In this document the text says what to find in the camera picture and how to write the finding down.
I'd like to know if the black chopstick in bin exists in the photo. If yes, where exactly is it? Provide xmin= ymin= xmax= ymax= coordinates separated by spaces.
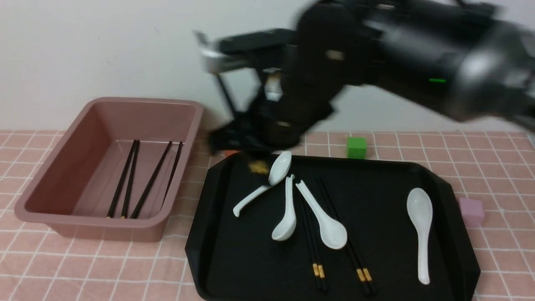
xmin=130 ymin=141 xmax=172 ymax=219
xmin=121 ymin=140 xmax=141 ymax=219
xmin=160 ymin=141 xmax=183 ymax=208
xmin=107 ymin=140 xmax=138 ymax=219

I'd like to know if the pink cube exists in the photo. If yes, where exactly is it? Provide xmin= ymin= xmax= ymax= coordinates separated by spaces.
xmin=458 ymin=198 xmax=485 ymax=227

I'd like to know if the white ceramic spoon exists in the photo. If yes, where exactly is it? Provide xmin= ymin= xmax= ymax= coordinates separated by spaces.
xmin=233 ymin=151 xmax=292 ymax=217
xmin=407 ymin=187 xmax=433 ymax=285
xmin=296 ymin=179 xmax=348 ymax=250
xmin=271 ymin=174 xmax=297 ymax=242

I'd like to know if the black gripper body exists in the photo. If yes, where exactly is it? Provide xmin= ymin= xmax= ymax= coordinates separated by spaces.
xmin=208 ymin=69 xmax=335 ymax=156

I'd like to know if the orange cube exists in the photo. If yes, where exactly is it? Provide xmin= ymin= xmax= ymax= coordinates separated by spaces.
xmin=224 ymin=149 xmax=239 ymax=158

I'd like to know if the black plastic tray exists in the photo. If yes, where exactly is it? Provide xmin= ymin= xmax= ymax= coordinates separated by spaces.
xmin=185 ymin=154 xmax=480 ymax=301

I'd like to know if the pink plastic bin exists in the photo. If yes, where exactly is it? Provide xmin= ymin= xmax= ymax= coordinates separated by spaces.
xmin=15 ymin=97 xmax=203 ymax=242

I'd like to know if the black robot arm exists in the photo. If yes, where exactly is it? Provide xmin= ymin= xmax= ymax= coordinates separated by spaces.
xmin=196 ymin=0 xmax=534 ymax=158

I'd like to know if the green cube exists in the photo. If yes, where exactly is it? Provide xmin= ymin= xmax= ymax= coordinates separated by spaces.
xmin=346 ymin=137 xmax=367 ymax=159

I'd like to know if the pink checkered tablecloth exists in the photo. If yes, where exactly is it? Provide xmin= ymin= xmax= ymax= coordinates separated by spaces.
xmin=0 ymin=130 xmax=535 ymax=301

